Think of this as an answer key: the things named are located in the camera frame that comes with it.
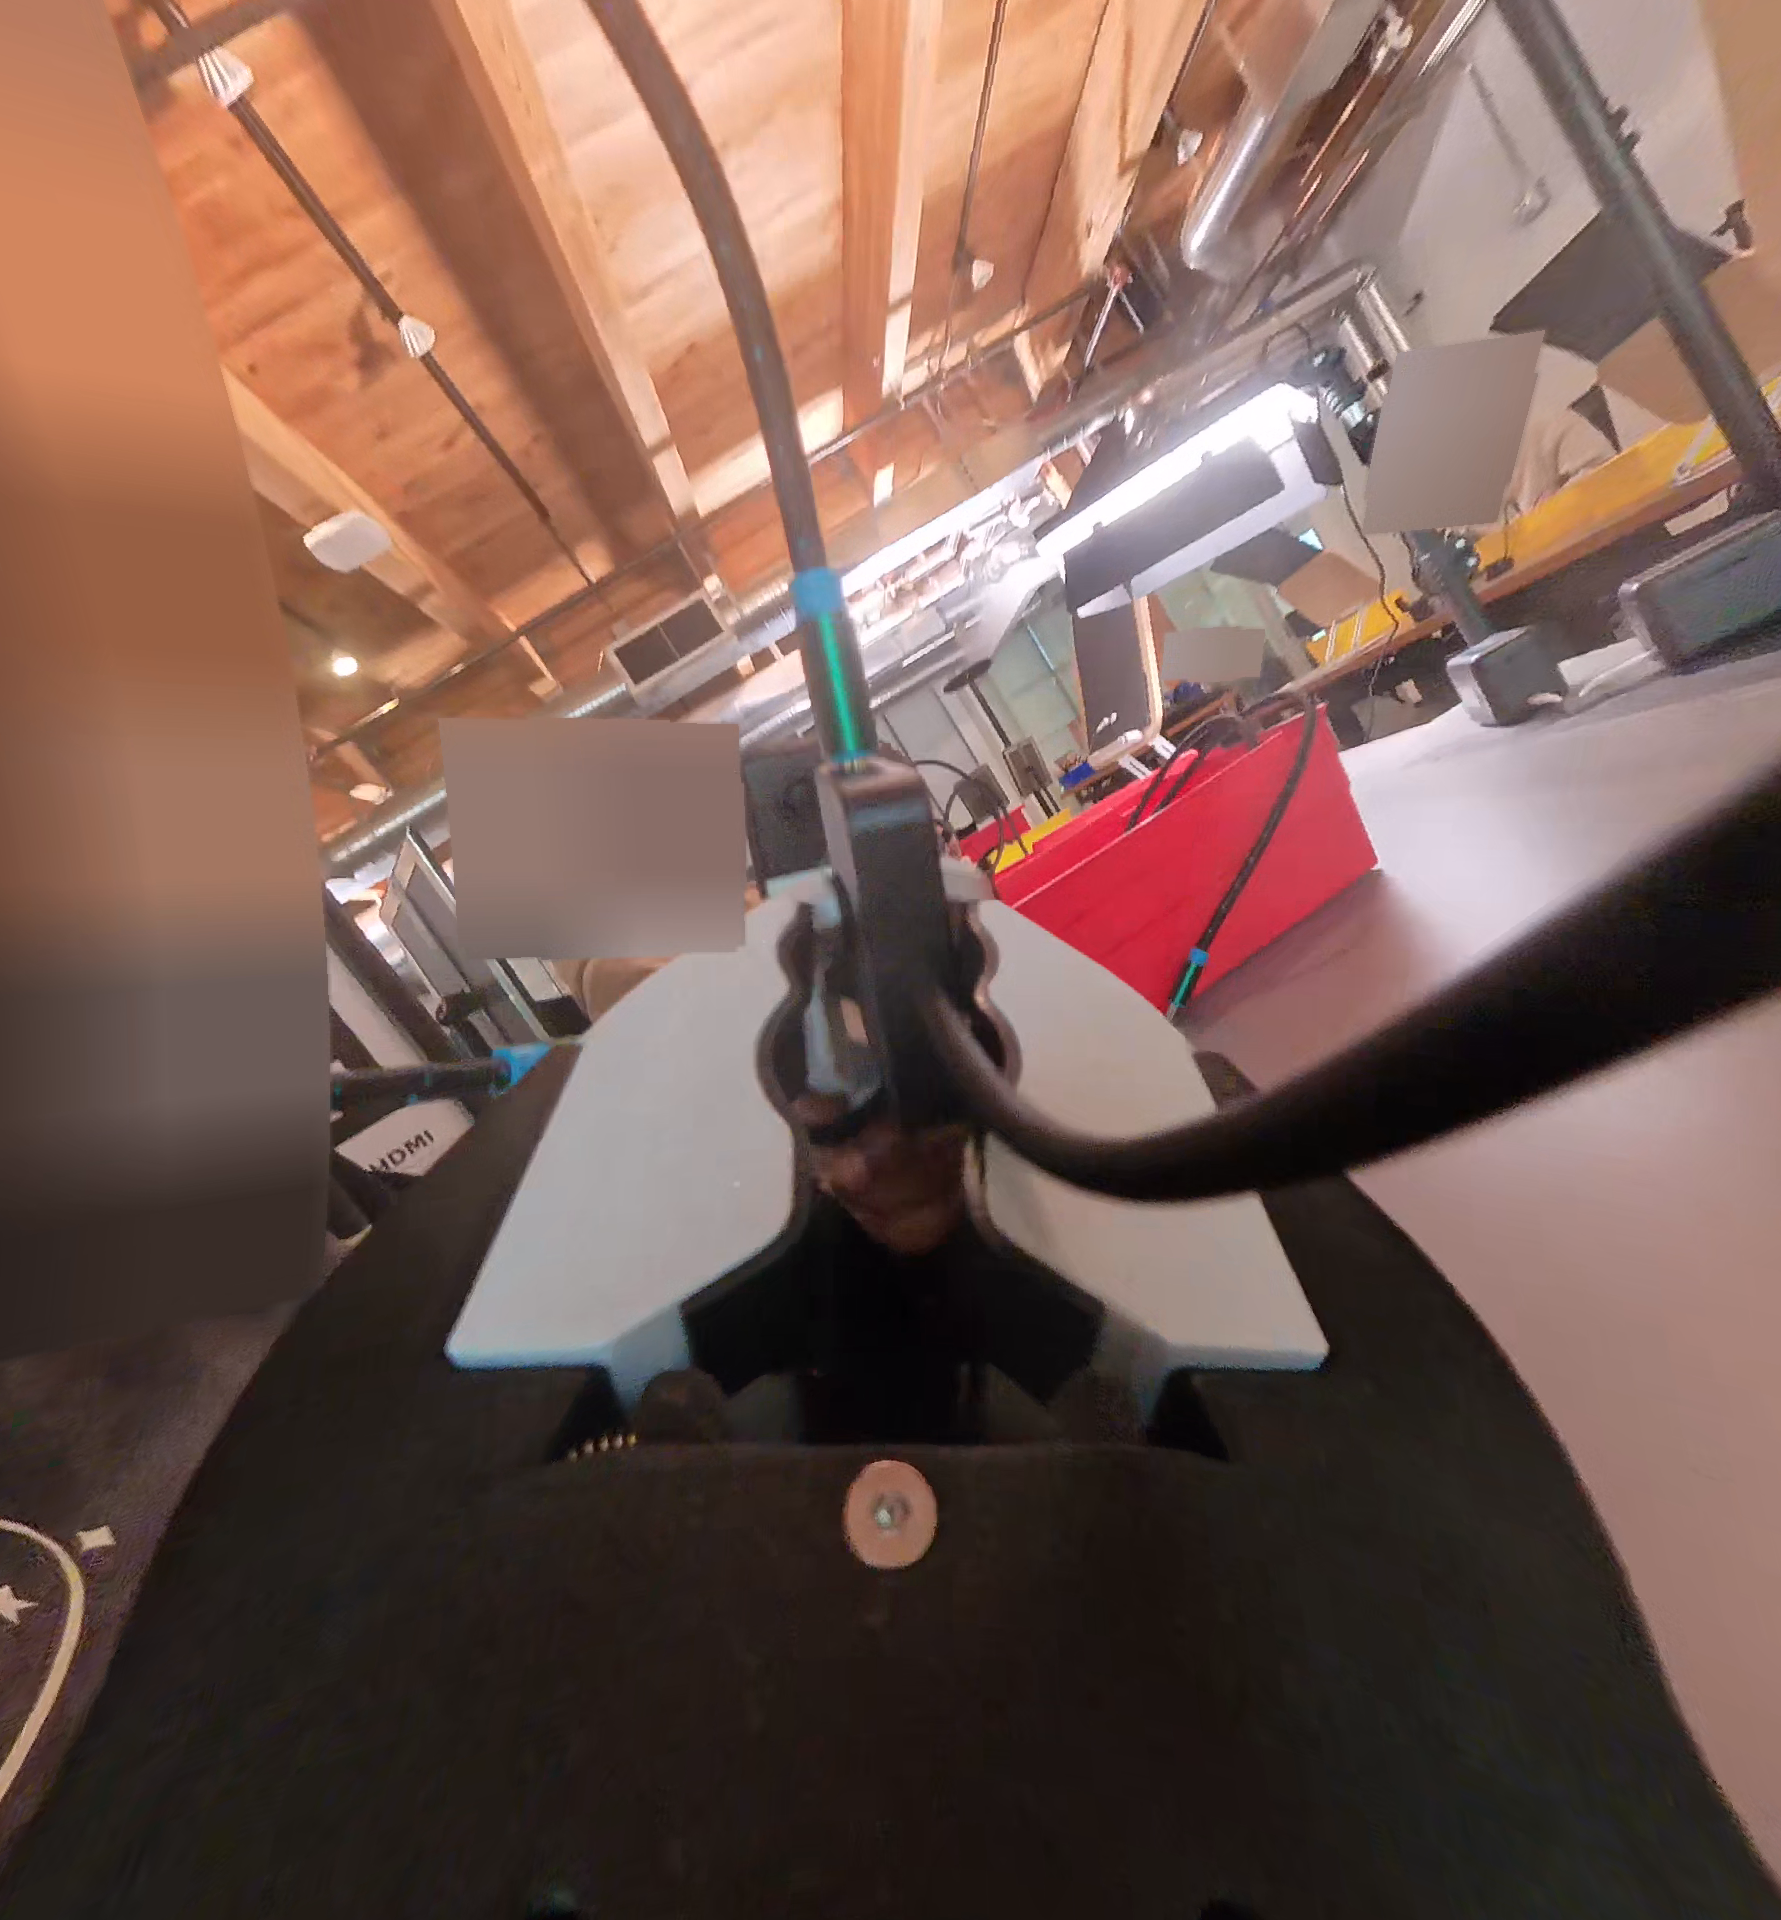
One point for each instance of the silver ventilation duct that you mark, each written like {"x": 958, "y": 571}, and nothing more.
{"x": 1250, "y": 195}

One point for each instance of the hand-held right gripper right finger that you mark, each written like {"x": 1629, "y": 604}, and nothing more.
{"x": 1174, "y": 1290}

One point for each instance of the black panel wooden frame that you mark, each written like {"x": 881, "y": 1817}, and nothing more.
{"x": 1108, "y": 676}

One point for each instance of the person's black printed shirt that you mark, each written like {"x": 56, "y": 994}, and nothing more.
{"x": 155, "y": 1500}

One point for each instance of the black square adapter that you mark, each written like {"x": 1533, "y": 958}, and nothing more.
{"x": 891, "y": 929}

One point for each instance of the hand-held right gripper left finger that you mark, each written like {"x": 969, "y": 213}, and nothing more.
{"x": 650, "y": 1169}

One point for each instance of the red plastic bin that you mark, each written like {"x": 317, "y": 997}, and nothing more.
{"x": 1100, "y": 916}

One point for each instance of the person's right hand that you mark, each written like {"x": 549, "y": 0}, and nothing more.
{"x": 906, "y": 1186}

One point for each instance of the black light stand pole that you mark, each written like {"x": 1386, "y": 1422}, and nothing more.
{"x": 1677, "y": 301}

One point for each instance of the white ceiling air vent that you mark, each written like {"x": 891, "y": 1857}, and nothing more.
{"x": 665, "y": 644}

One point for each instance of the grey power box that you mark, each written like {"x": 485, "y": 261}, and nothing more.
{"x": 1505, "y": 683}
{"x": 1716, "y": 593}

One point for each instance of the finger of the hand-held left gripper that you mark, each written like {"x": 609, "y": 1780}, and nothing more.
{"x": 969, "y": 885}
{"x": 837, "y": 1035}

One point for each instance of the softbox studio light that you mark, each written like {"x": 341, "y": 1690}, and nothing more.
{"x": 1205, "y": 494}

